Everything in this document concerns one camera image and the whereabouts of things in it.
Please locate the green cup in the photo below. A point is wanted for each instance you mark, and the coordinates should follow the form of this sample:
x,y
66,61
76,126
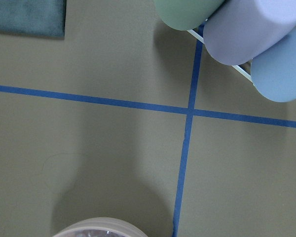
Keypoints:
x,y
185,15

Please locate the pink bowl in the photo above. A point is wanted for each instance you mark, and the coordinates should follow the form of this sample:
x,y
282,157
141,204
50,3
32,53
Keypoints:
x,y
101,227

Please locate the purple cup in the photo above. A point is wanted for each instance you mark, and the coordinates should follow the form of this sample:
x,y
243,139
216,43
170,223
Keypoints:
x,y
273,10

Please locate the blue cup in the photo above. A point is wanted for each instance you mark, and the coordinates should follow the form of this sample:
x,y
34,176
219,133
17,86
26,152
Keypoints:
x,y
273,72

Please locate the grey folded cloth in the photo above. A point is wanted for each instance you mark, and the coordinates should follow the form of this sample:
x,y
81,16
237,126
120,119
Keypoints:
x,y
44,18

